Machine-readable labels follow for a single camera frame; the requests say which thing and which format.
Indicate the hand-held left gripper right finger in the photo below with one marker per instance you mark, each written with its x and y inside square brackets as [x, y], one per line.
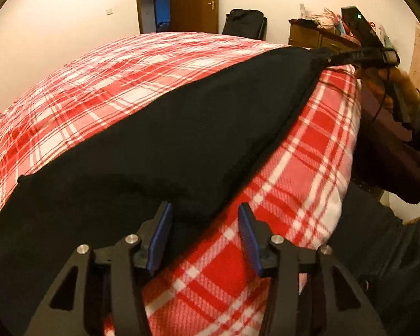
[249, 232]

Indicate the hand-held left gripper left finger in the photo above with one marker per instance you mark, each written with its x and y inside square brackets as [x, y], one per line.
[162, 232]

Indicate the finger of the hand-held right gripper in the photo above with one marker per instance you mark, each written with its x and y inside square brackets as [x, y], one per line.
[357, 57]

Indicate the black pants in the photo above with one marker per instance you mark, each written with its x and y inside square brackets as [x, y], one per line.
[161, 140]

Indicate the person's right hand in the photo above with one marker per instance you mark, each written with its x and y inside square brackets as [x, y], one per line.
[372, 78]

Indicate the pile of pink clothes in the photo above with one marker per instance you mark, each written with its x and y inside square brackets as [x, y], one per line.
[327, 19]

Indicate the wooden dresser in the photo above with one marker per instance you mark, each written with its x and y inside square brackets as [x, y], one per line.
[311, 36]

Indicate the person's dark clothing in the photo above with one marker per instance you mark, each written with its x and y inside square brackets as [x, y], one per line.
[388, 168]

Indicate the black bag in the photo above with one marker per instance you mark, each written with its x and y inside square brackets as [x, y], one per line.
[245, 22]

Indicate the red plaid bed sheet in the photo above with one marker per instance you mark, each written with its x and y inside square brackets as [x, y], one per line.
[108, 77]

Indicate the brown wooden door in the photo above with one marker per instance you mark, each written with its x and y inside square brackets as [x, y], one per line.
[192, 3]

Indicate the wooden door frame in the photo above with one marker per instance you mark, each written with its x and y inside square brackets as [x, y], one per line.
[143, 3]

